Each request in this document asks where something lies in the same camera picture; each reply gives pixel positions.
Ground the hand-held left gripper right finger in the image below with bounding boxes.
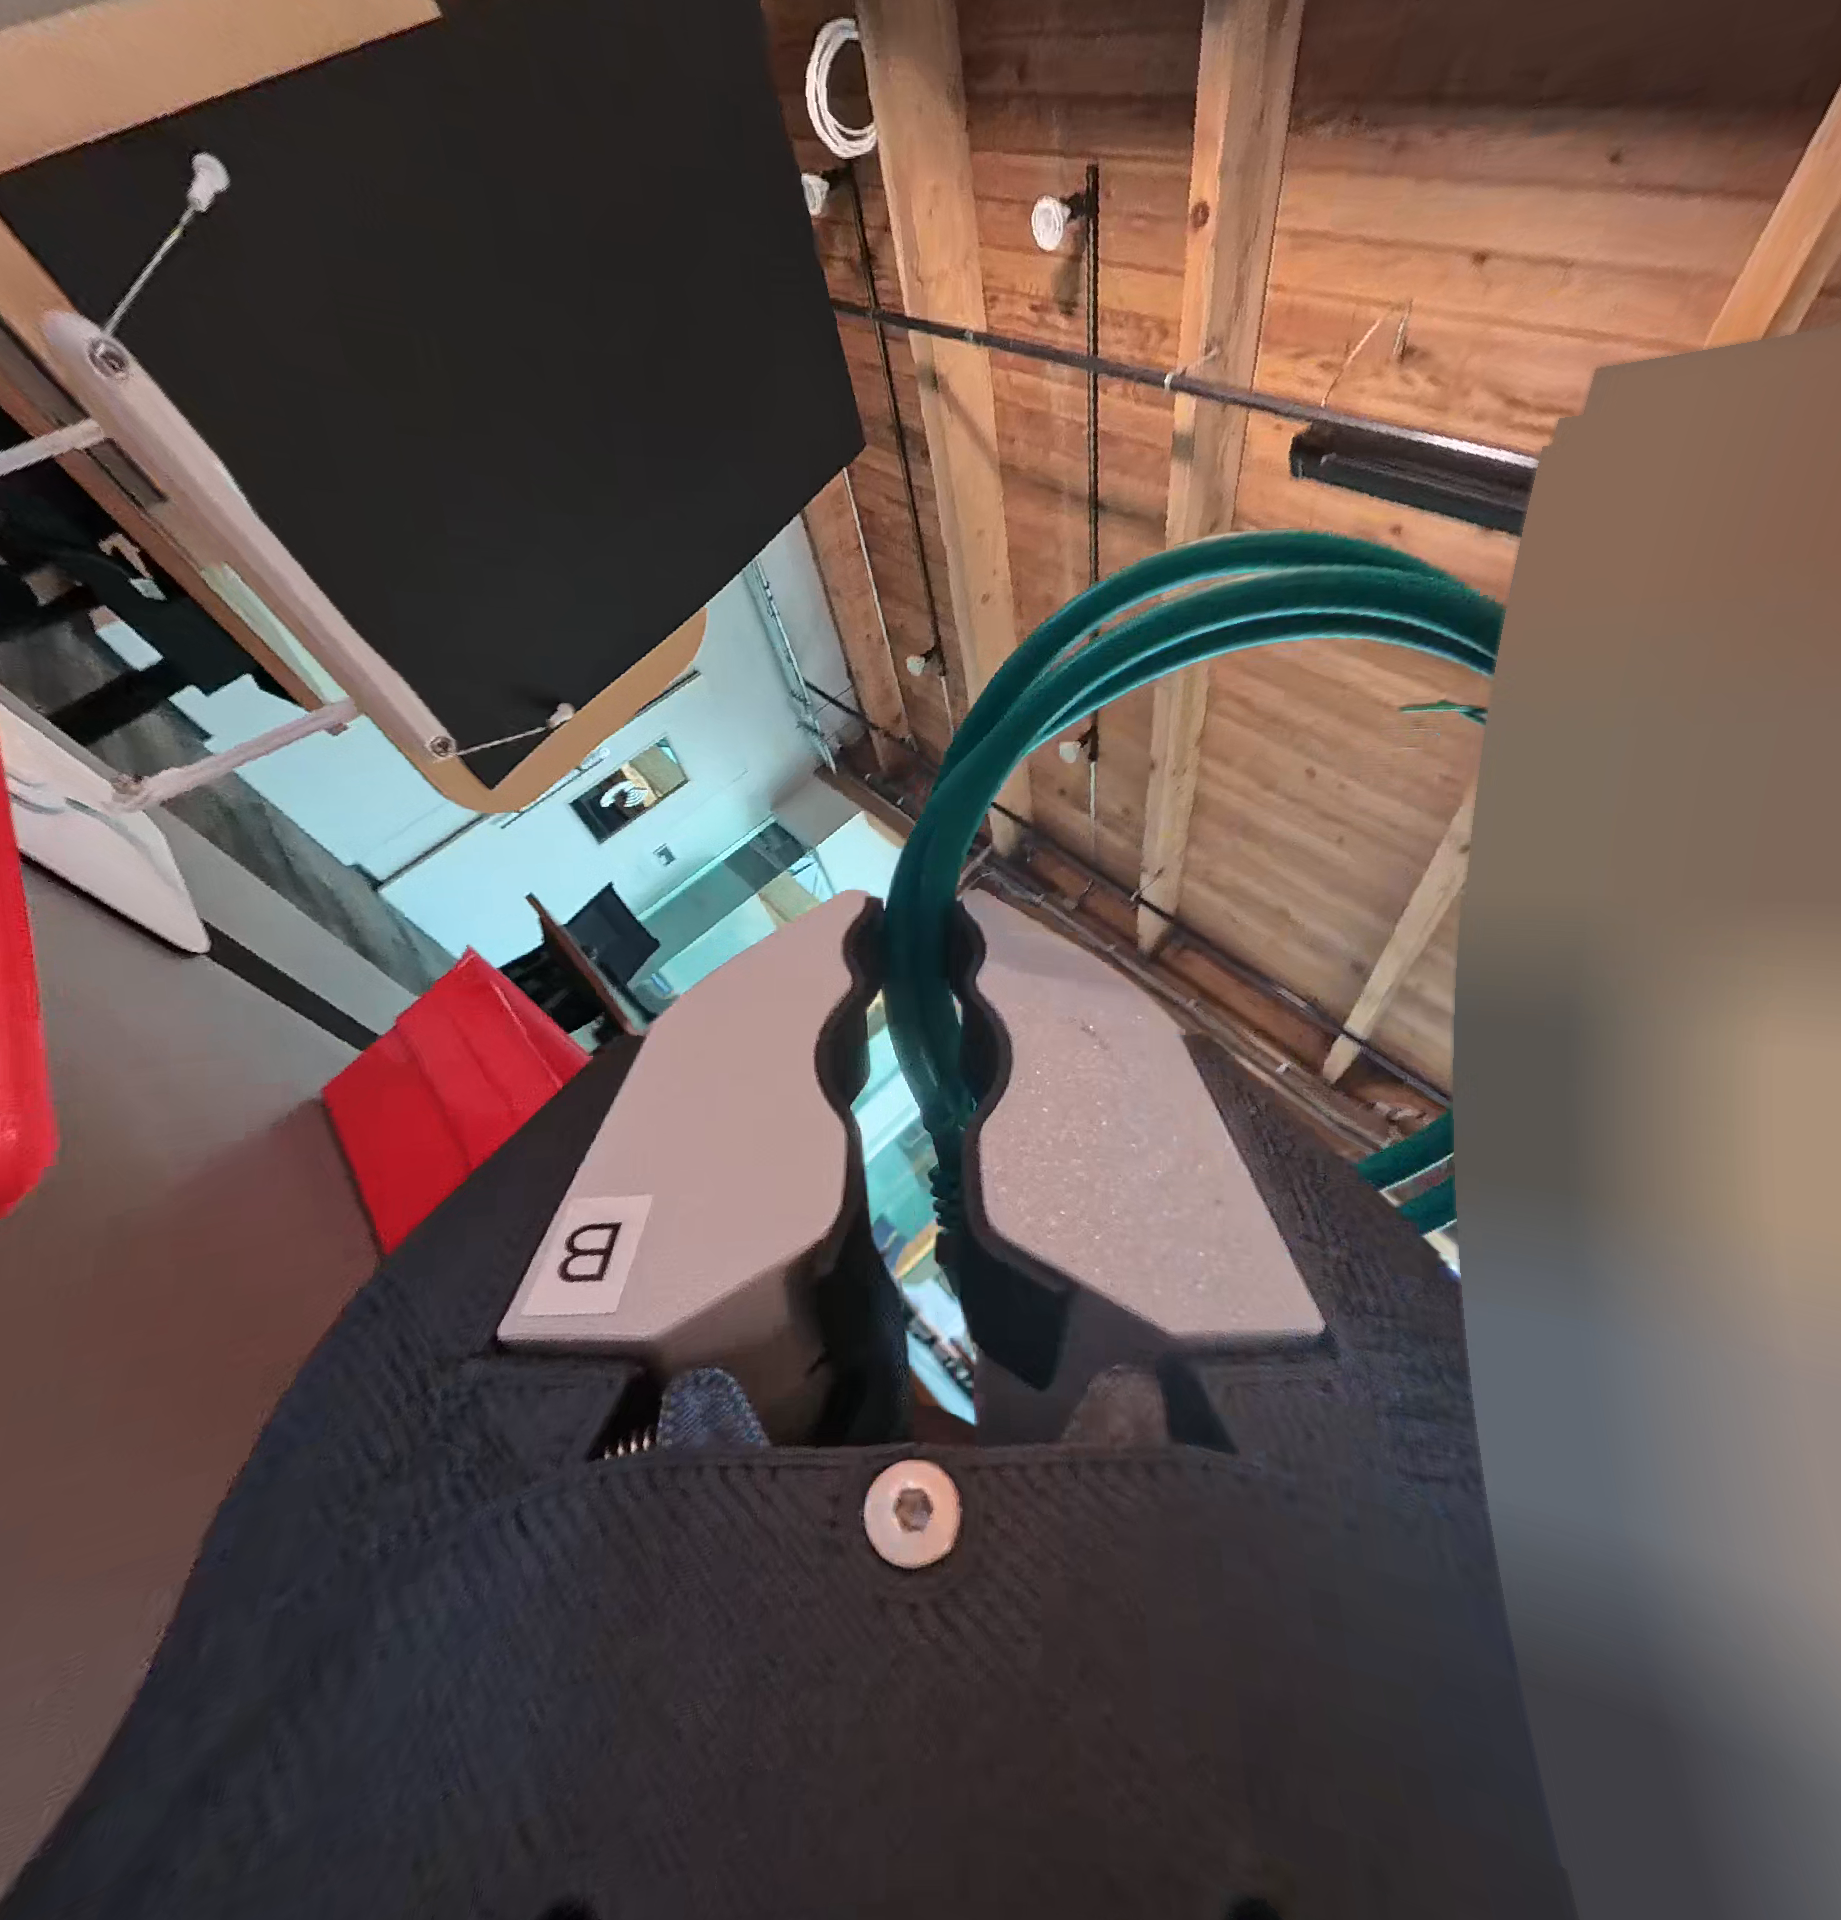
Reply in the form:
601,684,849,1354
954,894,1330,1394

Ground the framed wall picture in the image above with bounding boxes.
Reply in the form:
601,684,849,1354
570,736,692,843

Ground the black board with wooden rim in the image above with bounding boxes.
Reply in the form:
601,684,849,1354
0,0,868,825

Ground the black monitor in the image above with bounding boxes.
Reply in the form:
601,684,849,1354
527,885,661,1039

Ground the green ethernet cable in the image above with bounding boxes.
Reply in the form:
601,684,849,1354
878,529,1507,1279

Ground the white cable coil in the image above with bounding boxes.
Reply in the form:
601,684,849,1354
803,17,881,161

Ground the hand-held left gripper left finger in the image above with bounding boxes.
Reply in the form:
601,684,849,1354
496,887,912,1448

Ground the black ceiling rod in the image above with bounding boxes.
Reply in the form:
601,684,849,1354
830,298,1537,459

